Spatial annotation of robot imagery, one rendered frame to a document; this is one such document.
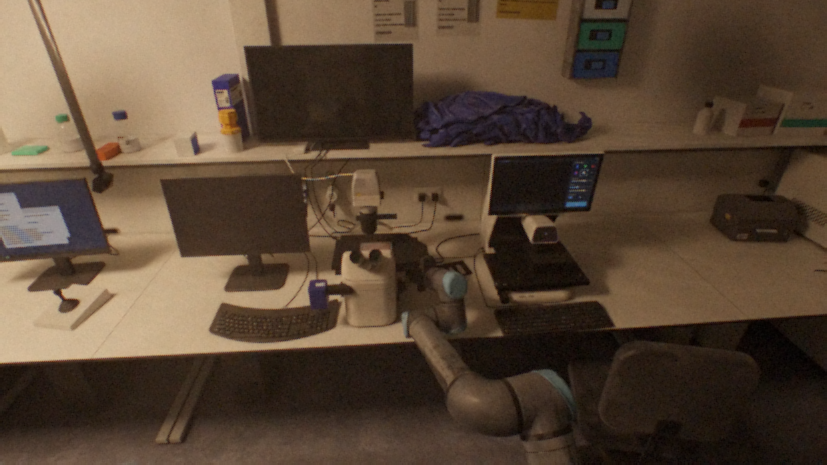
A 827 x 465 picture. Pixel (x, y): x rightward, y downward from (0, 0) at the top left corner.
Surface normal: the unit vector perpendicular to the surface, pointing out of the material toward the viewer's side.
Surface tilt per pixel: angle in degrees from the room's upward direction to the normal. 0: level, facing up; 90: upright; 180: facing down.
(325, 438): 0
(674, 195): 90
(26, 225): 86
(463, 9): 90
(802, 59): 90
